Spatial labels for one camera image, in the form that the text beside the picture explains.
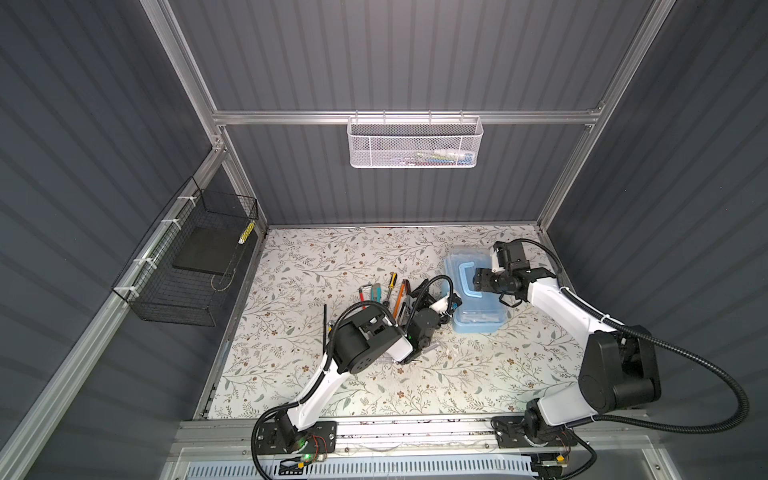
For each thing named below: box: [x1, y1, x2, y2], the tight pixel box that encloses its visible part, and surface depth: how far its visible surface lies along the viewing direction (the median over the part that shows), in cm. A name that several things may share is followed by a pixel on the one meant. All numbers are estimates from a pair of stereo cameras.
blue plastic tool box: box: [444, 245, 507, 334], surface depth 89 cm
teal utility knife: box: [371, 283, 383, 303], surface depth 104 cm
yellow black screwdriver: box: [386, 272, 397, 301], surface depth 104 cm
